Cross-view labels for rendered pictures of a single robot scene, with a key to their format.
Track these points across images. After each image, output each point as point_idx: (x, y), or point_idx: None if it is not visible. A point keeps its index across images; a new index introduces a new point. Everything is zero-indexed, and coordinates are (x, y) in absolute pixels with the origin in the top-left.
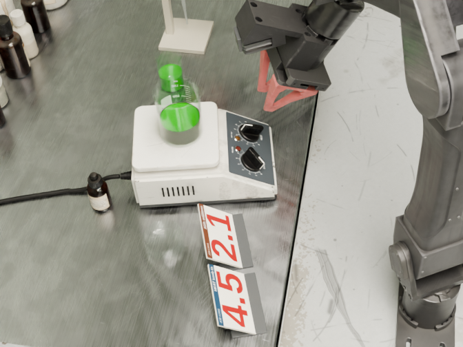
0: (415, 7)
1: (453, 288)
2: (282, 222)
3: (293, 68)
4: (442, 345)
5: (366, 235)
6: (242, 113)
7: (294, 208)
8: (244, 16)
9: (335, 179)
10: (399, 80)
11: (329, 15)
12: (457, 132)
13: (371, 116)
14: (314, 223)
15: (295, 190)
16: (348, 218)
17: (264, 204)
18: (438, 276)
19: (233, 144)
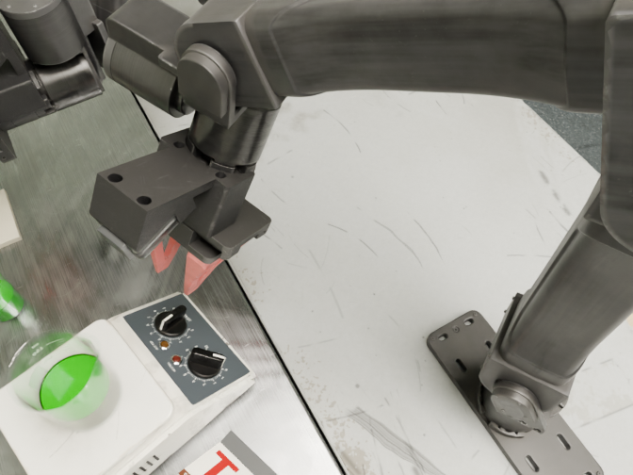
0: None
1: None
2: (284, 406)
3: (219, 231)
4: (557, 434)
5: (383, 356)
6: (129, 290)
7: (284, 377)
8: (111, 204)
9: (299, 307)
10: (273, 147)
11: (244, 131)
12: None
13: (277, 206)
14: (320, 381)
15: (267, 352)
16: (349, 348)
17: (247, 397)
18: None
19: (167, 356)
